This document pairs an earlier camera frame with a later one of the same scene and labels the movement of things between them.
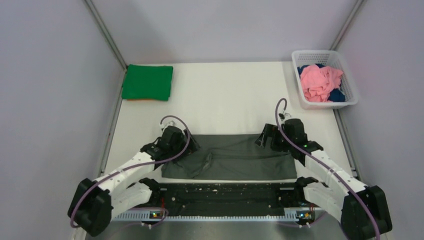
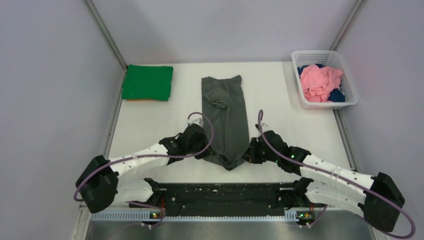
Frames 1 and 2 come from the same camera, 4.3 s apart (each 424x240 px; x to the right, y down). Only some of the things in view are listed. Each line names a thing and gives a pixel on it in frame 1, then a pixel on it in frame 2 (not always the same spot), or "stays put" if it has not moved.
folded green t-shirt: (147, 82) stays put
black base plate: (243, 196) stays put
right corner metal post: (346, 25) stays put
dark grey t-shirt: (230, 156) to (226, 121)
